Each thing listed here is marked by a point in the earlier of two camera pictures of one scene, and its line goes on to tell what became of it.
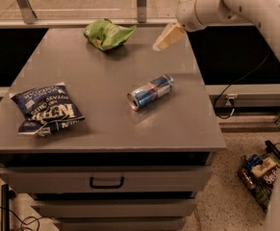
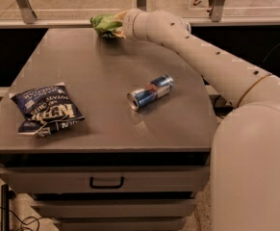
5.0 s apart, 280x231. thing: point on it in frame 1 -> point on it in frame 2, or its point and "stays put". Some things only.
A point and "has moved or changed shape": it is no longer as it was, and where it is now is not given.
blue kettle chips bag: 45,108 stays put
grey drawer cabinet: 119,168 stays put
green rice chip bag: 107,35 has moved or changed shape
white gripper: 189,12 -> 130,23
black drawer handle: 115,187 stays put
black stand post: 5,207 stays put
